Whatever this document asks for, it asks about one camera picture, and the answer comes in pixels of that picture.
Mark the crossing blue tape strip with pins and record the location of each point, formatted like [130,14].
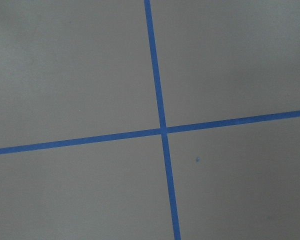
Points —
[150,132]

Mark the long blue tape strip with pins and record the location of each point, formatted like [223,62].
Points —
[162,121]

